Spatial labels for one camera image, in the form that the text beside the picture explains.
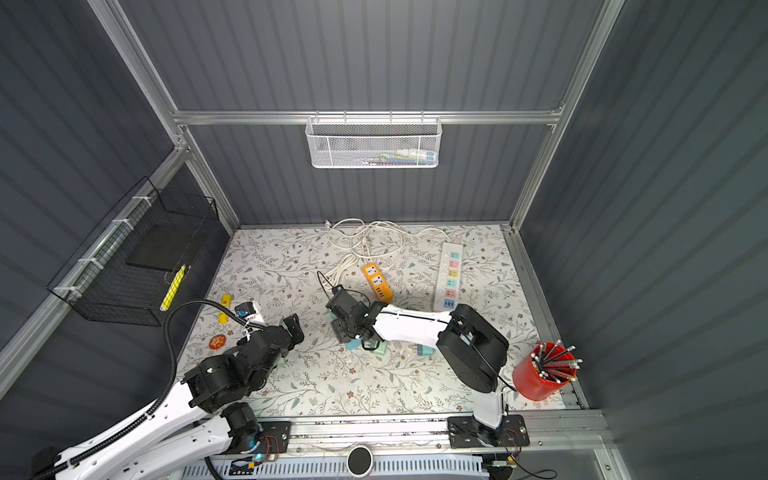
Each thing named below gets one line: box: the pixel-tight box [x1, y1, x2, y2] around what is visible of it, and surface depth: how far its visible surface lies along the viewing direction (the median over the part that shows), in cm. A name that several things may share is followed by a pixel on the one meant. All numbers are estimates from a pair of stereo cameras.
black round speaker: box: [346, 446, 373, 477], surface depth 67 cm
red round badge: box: [209, 334, 227, 350], surface depth 91 cm
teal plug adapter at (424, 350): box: [417, 343, 435, 356], surface depth 88 cm
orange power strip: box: [362, 262, 394, 303], surface depth 104 cm
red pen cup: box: [512, 339, 583, 402], surface depth 74 cm
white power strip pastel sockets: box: [433, 242, 463, 312], surface depth 104 cm
